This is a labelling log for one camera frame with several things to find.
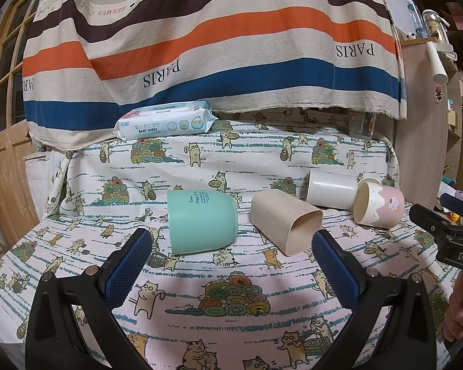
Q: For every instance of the baby wipes pack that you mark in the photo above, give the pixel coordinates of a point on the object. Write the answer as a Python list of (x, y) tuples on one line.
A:
[(180, 118)]

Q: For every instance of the person's hand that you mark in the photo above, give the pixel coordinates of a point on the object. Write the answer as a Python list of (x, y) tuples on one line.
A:
[(453, 320)]

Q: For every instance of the wooden door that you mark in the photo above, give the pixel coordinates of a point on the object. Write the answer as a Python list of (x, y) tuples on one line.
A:
[(17, 211)]

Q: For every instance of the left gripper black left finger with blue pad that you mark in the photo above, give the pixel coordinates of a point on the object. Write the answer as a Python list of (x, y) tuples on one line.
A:
[(54, 340)]

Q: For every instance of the striped Paris cloth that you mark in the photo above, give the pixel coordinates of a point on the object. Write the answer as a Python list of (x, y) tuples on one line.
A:
[(89, 62)]

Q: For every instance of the pink and cream cup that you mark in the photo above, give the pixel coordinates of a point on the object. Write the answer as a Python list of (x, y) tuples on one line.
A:
[(378, 205)]

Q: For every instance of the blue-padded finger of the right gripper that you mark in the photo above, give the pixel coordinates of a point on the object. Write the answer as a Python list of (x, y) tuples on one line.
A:
[(452, 203)]

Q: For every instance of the mint green cup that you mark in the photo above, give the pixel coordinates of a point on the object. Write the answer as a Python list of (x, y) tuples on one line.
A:
[(200, 221)]

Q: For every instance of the white cylindrical cup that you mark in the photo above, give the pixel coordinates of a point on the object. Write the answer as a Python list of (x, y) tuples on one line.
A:
[(331, 190)]

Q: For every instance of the beige square cup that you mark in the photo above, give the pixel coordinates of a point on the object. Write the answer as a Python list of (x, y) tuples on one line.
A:
[(286, 221)]

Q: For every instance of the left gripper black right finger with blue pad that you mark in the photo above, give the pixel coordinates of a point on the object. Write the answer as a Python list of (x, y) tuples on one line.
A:
[(408, 340)]

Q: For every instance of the cat print bed sheet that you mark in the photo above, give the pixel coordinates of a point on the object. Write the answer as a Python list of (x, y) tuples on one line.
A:
[(244, 306)]

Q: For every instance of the wooden cabinet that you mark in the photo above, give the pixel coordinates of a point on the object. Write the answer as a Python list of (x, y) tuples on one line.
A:
[(428, 142)]

